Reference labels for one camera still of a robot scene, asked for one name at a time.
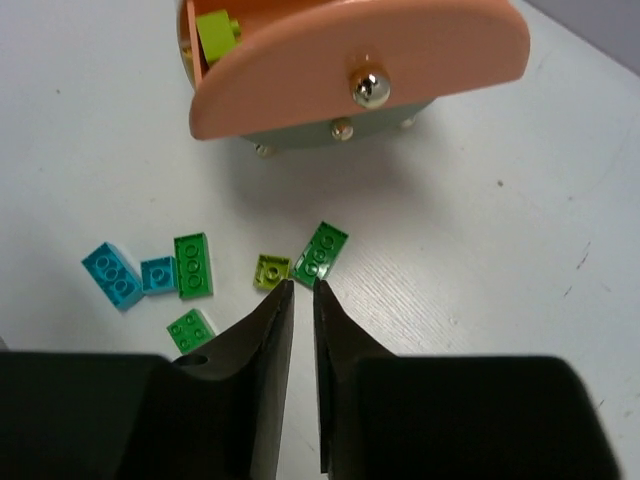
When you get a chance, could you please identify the dark green long lego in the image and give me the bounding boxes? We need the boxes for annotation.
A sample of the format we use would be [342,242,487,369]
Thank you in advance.
[292,222,349,288]

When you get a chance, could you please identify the blue square lego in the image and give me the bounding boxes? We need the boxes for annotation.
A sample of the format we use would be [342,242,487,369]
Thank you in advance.
[141,256,177,295]

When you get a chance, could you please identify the lime square lego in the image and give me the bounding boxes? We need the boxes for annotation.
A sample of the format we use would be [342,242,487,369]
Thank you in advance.
[253,254,291,290]

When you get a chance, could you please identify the green square lego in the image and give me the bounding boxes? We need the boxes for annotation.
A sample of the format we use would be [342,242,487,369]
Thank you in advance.
[166,309,216,354]

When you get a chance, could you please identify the lime small lego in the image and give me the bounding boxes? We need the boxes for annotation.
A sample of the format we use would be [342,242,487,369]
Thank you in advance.
[196,10,241,65]

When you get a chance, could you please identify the orange top drawer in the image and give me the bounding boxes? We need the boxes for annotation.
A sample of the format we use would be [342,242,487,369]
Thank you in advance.
[177,1,530,140]

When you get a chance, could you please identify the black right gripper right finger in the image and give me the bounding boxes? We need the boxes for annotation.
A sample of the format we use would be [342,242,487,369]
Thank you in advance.
[313,281,621,479]

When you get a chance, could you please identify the blue long lego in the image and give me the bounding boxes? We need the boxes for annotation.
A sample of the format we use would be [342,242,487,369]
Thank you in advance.
[82,242,144,312]

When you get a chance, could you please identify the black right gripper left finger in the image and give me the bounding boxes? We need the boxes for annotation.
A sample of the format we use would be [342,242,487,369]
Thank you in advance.
[1,280,294,479]

